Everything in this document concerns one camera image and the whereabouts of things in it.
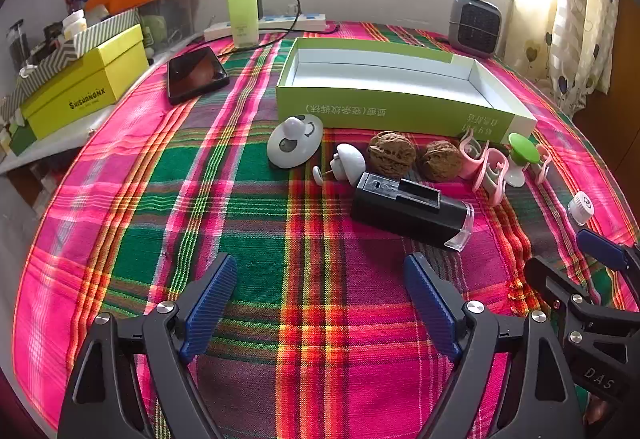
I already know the pink plastic clip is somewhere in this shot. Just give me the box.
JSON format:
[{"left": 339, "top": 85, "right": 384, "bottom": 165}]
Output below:
[
  {"left": 534, "top": 144, "right": 553, "bottom": 184},
  {"left": 457, "top": 128, "right": 491, "bottom": 180},
  {"left": 472, "top": 149, "right": 510, "bottom": 207}
]

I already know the green mushroom-shaped knob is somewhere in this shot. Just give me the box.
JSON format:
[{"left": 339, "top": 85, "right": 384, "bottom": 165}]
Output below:
[{"left": 505, "top": 133, "right": 542, "bottom": 188}]

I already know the grey striped box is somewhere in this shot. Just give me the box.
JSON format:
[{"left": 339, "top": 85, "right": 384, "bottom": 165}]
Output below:
[{"left": 0, "top": 8, "right": 143, "bottom": 120}]

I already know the green round object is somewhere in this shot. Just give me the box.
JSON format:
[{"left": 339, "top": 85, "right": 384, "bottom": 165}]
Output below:
[{"left": 140, "top": 14, "right": 168, "bottom": 44}]

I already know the pink green plaid cloth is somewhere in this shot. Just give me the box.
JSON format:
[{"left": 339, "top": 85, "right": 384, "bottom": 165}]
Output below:
[{"left": 12, "top": 21, "right": 640, "bottom": 439}]

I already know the grey space heater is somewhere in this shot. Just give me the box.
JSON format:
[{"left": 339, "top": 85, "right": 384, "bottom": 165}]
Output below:
[{"left": 448, "top": 0, "right": 502, "bottom": 57}]

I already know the small white round container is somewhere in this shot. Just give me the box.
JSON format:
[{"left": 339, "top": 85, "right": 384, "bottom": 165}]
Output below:
[{"left": 567, "top": 191, "right": 593, "bottom": 226}]

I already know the small white jar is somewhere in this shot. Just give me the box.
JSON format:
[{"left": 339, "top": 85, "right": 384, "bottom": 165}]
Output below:
[{"left": 62, "top": 11, "right": 88, "bottom": 40}]

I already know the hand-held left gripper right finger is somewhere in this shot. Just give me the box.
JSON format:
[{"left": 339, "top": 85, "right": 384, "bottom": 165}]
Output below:
[{"left": 404, "top": 253, "right": 586, "bottom": 439}]

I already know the large brown walnut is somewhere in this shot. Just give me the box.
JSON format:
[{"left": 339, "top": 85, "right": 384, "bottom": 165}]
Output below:
[{"left": 367, "top": 131, "right": 417, "bottom": 177}]

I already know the green cardboard box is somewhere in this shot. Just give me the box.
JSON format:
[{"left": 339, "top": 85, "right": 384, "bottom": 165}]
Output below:
[{"left": 276, "top": 37, "right": 538, "bottom": 142}]

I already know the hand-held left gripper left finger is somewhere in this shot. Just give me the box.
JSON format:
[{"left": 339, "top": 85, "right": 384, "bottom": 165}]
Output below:
[{"left": 57, "top": 253, "right": 238, "bottom": 439}]

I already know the dark glass jar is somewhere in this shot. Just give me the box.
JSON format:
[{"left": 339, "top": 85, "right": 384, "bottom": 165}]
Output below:
[{"left": 7, "top": 19, "right": 28, "bottom": 70}]

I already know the white round disc gadget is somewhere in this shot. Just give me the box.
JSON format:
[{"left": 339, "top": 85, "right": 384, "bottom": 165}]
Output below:
[{"left": 266, "top": 115, "right": 325, "bottom": 168}]

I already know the black smartphone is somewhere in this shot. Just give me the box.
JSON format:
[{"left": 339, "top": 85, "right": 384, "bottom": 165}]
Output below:
[{"left": 167, "top": 45, "right": 231, "bottom": 106}]

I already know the white mushroom-shaped pin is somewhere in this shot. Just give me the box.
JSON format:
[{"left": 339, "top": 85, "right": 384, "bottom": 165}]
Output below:
[{"left": 312, "top": 144, "right": 367, "bottom": 184}]

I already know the white power strip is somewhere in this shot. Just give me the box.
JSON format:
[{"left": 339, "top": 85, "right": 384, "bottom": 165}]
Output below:
[{"left": 203, "top": 14, "right": 327, "bottom": 42}]

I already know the small brown walnut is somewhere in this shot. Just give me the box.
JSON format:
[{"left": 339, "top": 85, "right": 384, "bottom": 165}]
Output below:
[{"left": 419, "top": 140, "right": 461, "bottom": 182}]

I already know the yellow cardboard box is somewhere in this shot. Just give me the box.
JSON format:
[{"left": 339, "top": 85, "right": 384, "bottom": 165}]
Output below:
[{"left": 20, "top": 24, "right": 150, "bottom": 140}]

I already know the clear plastic storage box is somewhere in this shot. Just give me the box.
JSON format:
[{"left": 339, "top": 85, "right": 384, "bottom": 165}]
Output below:
[{"left": 137, "top": 0, "right": 201, "bottom": 52}]

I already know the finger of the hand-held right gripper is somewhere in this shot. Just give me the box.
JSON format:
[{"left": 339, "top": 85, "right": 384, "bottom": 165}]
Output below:
[
  {"left": 575, "top": 228, "right": 640, "bottom": 305},
  {"left": 524, "top": 256, "right": 640, "bottom": 402}
]

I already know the heart print curtain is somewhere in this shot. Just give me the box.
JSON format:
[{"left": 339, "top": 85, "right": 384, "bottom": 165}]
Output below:
[{"left": 530, "top": 0, "right": 621, "bottom": 117}]

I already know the light green bottle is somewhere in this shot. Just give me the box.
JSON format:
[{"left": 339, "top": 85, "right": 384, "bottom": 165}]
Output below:
[{"left": 227, "top": 0, "right": 260, "bottom": 47}]

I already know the small green box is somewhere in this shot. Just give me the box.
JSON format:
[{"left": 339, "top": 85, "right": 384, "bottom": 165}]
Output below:
[{"left": 10, "top": 124, "right": 36, "bottom": 157}]

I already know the black pocket microscope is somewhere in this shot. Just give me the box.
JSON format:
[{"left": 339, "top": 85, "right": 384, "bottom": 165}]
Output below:
[{"left": 350, "top": 171, "right": 475, "bottom": 251}]

